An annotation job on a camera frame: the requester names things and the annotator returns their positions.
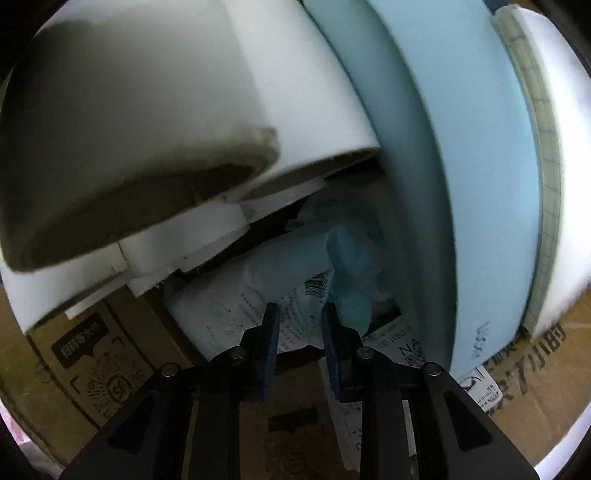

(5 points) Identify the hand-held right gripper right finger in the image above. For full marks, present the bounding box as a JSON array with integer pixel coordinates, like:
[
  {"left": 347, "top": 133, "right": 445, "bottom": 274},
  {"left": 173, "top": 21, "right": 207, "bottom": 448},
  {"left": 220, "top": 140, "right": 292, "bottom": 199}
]
[{"left": 322, "top": 302, "right": 541, "bottom": 480}]

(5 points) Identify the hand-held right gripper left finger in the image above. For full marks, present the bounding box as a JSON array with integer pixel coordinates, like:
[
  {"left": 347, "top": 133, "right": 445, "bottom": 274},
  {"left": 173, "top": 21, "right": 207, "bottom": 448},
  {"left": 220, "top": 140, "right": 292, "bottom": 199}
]
[{"left": 59, "top": 302, "right": 281, "bottom": 480}]

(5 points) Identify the blue wet wipes packet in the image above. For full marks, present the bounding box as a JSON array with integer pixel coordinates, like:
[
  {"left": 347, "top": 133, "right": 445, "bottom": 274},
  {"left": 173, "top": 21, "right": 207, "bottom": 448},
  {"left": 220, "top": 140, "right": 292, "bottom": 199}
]
[{"left": 164, "top": 196, "right": 384, "bottom": 365}]

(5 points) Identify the brown cardboard box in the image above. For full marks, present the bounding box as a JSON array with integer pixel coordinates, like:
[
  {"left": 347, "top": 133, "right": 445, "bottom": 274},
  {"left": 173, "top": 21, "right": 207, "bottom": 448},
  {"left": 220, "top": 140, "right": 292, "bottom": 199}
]
[{"left": 0, "top": 152, "right": 591, "bottom": 480}]

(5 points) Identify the light blue flat box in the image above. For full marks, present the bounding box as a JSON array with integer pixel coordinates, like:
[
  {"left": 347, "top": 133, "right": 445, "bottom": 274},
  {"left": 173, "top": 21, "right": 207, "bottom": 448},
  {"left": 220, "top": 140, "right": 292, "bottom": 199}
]
[{"left": 302, "top": 0, "right": 542, "bottom": 380}]

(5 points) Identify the white grid-edged foam board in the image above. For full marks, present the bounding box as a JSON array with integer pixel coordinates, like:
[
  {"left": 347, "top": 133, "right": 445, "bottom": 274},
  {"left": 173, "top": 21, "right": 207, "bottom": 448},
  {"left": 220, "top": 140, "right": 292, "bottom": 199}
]
[{"left": 492, "top": 4, "right": 591, "bottom": 340}]

